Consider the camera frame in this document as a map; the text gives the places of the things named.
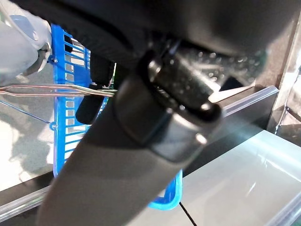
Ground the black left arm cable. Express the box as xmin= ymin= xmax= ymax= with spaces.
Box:
xmin=178 ymin=202 xmax=198 ymax=226

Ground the blue plastic shopping basket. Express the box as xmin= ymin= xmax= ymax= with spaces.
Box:
xmin=48 ymin=22 xmax=184 ymax=210

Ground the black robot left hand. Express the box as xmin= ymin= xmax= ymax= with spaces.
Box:
xmin=14 ymin=0 xmax=301 ymax=226

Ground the glossy brown wall panel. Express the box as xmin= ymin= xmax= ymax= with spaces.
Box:
xmin=268 ymin=0 xmax=301 ymax=142

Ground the chrome wire basket handle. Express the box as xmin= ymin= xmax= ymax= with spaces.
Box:
xmin=0 ymin=83 xmax=118 ymax=98

